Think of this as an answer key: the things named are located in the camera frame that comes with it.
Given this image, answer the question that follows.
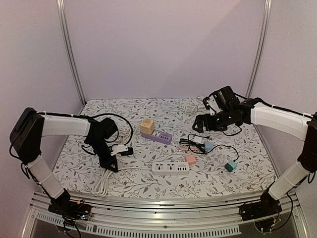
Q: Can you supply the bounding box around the teal charger plug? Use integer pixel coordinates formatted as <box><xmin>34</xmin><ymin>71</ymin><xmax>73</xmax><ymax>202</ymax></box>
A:
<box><xmin>224</xmin><ymin>161</ymin><xmax>237</xmax><ymax>172</ymax></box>

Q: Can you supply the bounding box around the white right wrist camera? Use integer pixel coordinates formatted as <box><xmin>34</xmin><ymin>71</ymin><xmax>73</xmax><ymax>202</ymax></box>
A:
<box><xmin>203</xmin><ymin>97</ymin><xmax>220</xmax><ymax>116</ymax></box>

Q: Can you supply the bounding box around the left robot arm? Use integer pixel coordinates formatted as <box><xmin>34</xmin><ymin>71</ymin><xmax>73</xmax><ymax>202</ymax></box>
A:
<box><xmin>9</xmin><ymin>108</ymin><xmax>118</xmax><ymax>215</ymax></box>

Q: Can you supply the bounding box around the right aluminium frame post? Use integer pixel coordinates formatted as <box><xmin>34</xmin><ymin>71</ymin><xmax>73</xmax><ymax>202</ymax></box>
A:
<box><xmin>245</xmin><ymin>0</ymin><xmax>272</xmax><ymax>98</ymax></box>

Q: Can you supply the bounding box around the pink coiled cable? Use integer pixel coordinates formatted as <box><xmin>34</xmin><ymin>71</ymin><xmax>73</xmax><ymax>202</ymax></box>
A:
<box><xmin>178</xmin><ymin>145</ymin><xmax>199</xmax><ymax>153</ymax></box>

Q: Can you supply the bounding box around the black charger cable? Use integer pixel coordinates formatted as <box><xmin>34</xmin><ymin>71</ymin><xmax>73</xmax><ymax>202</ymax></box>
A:
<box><xmin>178</xmin><ymin>133</ymin><xmax>240</xmax><ymax>163</ymax></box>

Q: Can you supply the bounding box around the white power strip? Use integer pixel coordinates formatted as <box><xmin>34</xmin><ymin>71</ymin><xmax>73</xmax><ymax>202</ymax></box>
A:
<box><xmin>152</xmin><ymin>162</ymin><xmax>190</xmax><ymax>176</ymax></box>

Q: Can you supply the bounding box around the aluminium frame post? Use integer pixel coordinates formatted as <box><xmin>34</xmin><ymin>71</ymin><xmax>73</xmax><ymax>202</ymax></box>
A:
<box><xmin>56</xmin><ymin>0</ymin><xmax>87</xmax><ymax>106</ymax></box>
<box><xmin>245</xmin><ymin>0</ymin><xmax>272</xmax><ymax>98</ymax></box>

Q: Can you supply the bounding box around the aluminium front rail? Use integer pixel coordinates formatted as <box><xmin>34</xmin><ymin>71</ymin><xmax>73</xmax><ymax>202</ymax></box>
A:
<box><xmin>18</xmin><ymin>191</ymin><xmax>312</xmax><ymax>238</ymax></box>

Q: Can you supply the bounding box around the purple power strip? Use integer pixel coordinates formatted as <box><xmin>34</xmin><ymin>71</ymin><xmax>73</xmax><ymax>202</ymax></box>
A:
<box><xmin>141</xmin><ymin>130</ymin><xmax>172</xmax><ymax>145</ymax></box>

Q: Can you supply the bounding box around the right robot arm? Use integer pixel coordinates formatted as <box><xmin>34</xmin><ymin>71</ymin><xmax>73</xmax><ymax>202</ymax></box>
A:
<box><xmin>192</xmin><ymin>86</ymin><xmax>317</xmax><ymax>216</ymax></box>

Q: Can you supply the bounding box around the pink charger plug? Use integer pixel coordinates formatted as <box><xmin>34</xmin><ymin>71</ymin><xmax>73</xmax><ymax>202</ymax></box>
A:
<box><xmin>185</xmin><ymin>155</ymin><xmax>197</xmax><ymax>165</ymax></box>

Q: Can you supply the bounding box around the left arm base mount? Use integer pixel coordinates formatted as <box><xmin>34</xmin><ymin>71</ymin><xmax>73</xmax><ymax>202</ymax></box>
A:
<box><xmin>48</xmin><ymin>198</ymin><xmax>92</xmax><ymax>220</ymax></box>

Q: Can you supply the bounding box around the floral table mat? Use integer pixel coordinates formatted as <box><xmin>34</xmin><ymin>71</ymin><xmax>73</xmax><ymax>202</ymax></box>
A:
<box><xmin>53</xmin><ymin>98</ymin><xmax>276</xmax><ymax>199</ymax></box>

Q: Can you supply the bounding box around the left aluminium frame post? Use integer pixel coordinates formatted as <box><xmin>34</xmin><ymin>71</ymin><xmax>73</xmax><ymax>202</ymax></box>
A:
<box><xmin>56</xmin><ymin>0</ymin><xmax>87</xmax><ymax>106</ymax></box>

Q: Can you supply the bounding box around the white charger adapter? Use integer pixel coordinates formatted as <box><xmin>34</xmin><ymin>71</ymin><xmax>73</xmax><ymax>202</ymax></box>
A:
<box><xmin>192</xmin><ymin>135</ymin><xmax>205</xmax><ymax>144</ymax></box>

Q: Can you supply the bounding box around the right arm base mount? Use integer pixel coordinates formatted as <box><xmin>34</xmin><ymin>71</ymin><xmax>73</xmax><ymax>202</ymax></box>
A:
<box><xmin>239</xmin><ymin>201</ymin><xmax>282</xmax><ymax>233</ymax></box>

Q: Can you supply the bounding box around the white power strip cable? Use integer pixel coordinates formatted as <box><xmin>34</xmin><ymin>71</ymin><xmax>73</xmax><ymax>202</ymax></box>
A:
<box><xmin>95</xmin><ymin>166</ymin><xmax>153</xmax><ymax>196</ymax></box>

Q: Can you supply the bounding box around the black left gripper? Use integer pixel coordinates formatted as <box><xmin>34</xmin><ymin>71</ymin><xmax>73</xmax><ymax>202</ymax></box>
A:
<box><xmin>87</xmin><ymin>138</ymin><xmax>118</xmax><ymax>173</ymax></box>

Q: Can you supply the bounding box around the light blue charger plug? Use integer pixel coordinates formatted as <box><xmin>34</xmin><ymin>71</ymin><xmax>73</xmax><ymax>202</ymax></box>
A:
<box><xmin>204</xmin><ymin>141</ymin><xmax>214</xmax><ymax>151</ymax></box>

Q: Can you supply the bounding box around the beige cube socket adapter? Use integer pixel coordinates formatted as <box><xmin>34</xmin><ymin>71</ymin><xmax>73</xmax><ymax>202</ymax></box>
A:
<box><xmin>140</xmin><ymin>119</ymin><xmax>155</xmax><ymax>135</ymax></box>

